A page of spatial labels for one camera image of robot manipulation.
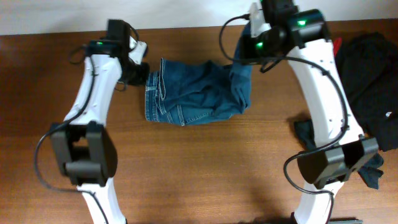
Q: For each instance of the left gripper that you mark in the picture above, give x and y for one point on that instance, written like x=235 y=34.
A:
x=137 y=73

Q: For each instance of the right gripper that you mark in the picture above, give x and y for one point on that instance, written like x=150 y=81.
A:
x=248 y=54

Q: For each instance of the blue denim jeans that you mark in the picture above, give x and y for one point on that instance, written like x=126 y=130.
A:
x=186 y=95

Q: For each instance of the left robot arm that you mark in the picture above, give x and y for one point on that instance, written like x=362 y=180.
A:
x=83 y=148

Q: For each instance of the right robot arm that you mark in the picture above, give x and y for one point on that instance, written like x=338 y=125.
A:
x=341 y=146

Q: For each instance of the black garment with red trim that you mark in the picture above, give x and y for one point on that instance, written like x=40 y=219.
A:
x=367 y=66

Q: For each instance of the dark grey cloth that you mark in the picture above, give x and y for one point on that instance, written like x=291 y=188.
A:
x=370 y=172

